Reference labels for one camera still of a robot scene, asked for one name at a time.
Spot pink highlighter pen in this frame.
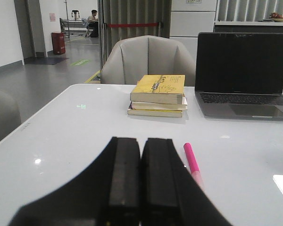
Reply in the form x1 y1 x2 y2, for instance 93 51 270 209
183 143 204 189

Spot seated person in background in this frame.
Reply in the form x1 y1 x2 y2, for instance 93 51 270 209
82 9 99 38

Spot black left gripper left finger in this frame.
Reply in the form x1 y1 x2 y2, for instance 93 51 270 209
11 137 140 226

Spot grey armchair at left edge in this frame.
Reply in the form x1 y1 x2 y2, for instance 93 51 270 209
0 90 21 141

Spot middle book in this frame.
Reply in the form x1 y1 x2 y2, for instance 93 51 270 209
130 97 188 111

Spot bottom book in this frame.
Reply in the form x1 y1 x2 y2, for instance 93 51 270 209
127 107 183 118

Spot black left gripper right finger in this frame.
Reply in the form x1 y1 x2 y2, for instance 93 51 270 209
141 138 230 226

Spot fruit bowl on counter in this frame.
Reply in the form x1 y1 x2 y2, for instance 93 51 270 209
269 12 283 22

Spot yellow top book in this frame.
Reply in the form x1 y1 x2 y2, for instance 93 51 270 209
130 75 185 104

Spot red trash bin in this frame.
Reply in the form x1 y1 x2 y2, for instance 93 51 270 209
51 32 66 55

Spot white cabinet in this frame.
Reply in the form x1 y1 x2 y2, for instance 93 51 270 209
169 0 217 58

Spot red barrier belt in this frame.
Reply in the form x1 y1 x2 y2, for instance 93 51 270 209
102 22 161 28

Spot grey laptop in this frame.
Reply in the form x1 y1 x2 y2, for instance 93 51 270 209
195 32 283 121

